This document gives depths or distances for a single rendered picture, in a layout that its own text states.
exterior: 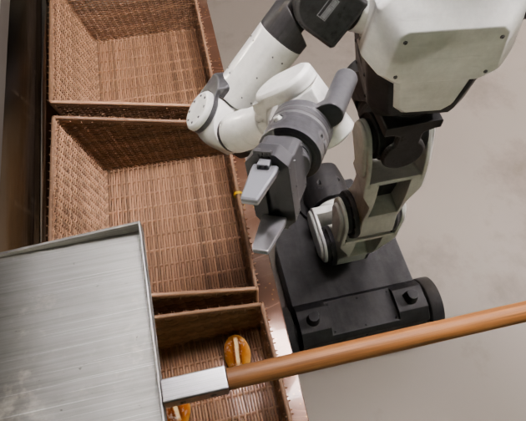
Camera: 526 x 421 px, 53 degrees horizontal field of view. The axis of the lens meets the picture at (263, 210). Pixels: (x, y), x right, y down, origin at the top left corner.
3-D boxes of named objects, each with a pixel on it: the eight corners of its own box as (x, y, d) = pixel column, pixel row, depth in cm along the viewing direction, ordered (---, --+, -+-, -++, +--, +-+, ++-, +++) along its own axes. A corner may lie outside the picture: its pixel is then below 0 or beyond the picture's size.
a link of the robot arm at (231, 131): (243, 127, 83) (184, 149, 98) (291, 154, 89) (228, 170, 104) (258, 69, 86) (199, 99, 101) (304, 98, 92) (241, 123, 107)
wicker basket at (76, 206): (78, 346, 138) (40, 307, 114) (78, 172, 167) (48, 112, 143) (261, 313, 142) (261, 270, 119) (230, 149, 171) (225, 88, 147)
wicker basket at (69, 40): (75, 164, 168) (44, 103, 144) (72, 43, 197) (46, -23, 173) (225, 139, 173) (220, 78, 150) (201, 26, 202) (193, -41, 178)
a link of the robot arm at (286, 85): (293, 83, 72) (238, 106, 83) (331, 130, 76) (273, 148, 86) (315, 54, 75) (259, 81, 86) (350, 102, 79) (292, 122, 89)
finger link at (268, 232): (271, 251, 63) (286, 215, 67) (247, 247, 64) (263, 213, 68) (273, 260, 64) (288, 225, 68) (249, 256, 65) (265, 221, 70)
